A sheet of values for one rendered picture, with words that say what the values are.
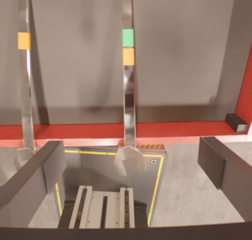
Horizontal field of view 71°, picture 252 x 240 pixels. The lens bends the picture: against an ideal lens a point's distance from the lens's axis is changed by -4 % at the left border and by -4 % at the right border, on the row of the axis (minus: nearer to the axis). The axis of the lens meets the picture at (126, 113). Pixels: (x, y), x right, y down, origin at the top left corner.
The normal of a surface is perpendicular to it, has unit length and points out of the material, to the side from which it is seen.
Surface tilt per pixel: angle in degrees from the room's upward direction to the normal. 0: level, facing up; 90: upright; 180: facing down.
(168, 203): 0
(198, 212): 0
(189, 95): 0
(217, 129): 90
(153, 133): 90
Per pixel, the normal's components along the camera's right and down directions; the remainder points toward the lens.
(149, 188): 0.01, 0.44
